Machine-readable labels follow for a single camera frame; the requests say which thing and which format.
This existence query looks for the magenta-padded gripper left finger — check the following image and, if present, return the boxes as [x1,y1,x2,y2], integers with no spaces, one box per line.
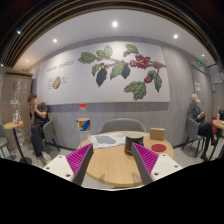
[43,143,95,187]

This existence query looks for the small clear bottle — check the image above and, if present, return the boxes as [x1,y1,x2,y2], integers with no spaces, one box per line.
[13,109,20,125]

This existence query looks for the coffee branch wall mural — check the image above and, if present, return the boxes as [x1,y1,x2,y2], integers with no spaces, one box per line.
[35,40,171,106]

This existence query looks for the small wooden box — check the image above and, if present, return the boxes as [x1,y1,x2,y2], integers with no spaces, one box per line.
[149,127,166,142]

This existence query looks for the clear red-capped drink bottle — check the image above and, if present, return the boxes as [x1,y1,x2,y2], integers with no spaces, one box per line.
[76,103,92,145]

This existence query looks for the grey upholstered chair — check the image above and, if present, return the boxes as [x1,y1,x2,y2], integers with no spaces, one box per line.
[181,116,205,158]
[42,118,61,152]
[0,122,16,161]
[98,117,147,134]

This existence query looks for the wall notice board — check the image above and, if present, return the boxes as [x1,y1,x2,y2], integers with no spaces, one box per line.
[208,63,224,85]

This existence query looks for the small round wooden side table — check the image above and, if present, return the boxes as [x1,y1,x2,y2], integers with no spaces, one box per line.
[3,120,33,165]

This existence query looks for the flat round red coaster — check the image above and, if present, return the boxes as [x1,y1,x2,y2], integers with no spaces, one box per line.
[150,143,167,153]

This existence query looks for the dark mug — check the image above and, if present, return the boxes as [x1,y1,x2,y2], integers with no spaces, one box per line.
[124,131,145,156]

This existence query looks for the person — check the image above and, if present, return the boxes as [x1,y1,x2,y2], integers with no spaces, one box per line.
[187,93,218,162]
[27,93,53,167]

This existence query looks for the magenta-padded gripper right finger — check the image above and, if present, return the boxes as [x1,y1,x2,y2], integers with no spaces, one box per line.
[130,142,184,186]

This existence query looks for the recessed ceiling lights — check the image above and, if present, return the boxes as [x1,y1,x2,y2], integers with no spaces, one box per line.
[0,20,206,68]

